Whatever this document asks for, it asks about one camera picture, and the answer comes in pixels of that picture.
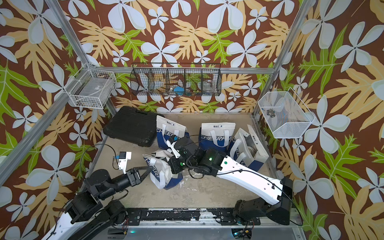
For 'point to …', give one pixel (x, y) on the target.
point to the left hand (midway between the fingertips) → (152, 168)
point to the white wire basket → (90, 88)
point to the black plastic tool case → (134, 126)
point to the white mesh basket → (286, 116)
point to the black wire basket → (177, 79)
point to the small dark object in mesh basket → (271, 112)
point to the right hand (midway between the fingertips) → (166, 163)
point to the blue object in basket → (179, 89)
